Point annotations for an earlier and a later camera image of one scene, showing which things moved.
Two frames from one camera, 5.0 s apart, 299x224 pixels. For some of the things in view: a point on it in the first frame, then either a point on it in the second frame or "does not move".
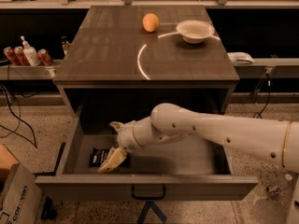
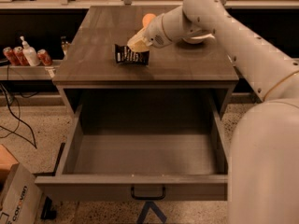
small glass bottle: (64, 45) does not move
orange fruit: (150, 22) does not move
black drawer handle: (149, 197) does not move
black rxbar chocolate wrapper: (98, 156) to (125, 54)
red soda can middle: (21, 56) does not move
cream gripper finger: (114, 159) to (139, 42)
